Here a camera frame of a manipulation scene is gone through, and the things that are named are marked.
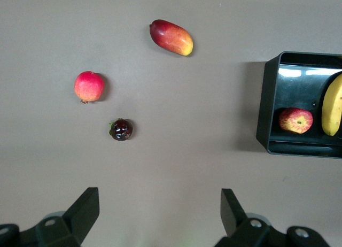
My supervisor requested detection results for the red yellow striped apple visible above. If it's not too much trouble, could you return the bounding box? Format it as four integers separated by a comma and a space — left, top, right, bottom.
278, 107, 314, 135

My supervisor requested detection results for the yellow banana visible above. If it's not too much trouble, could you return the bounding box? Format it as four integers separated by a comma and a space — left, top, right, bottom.
321, 72, 342, 137

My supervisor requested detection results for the red yellow mango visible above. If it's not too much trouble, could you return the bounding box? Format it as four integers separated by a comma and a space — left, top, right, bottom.
149, 19, 194, 57

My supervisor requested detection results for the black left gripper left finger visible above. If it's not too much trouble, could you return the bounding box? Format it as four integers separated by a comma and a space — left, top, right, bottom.
0, 187, 100, 247

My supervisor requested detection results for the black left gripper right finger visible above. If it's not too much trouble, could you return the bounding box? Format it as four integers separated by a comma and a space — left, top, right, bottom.
215, 188, 330, 247

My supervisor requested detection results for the dark purple plum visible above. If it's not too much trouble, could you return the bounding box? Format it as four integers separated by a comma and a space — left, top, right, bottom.
108, 118, 134, 142

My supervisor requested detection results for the black plastic box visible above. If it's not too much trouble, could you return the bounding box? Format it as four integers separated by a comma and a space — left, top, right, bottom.
255, 51, 342, 159

